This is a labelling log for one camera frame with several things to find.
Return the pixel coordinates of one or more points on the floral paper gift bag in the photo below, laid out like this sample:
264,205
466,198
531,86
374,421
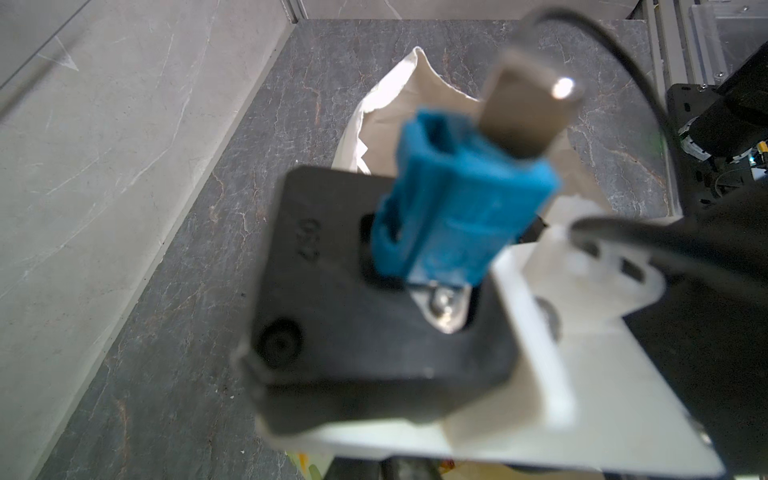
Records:
392,316

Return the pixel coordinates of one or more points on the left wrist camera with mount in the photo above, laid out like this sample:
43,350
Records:
628,419

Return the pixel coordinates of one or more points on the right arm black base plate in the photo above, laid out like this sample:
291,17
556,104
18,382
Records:
720,137

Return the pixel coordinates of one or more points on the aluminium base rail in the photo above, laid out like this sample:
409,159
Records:
718,43

